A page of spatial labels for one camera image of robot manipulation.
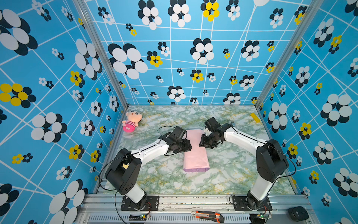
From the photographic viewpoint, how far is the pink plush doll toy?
3.31 feet

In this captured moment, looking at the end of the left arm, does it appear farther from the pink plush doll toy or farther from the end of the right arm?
the pink plush doll toy

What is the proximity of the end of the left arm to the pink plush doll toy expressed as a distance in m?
0.42

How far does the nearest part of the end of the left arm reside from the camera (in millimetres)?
653
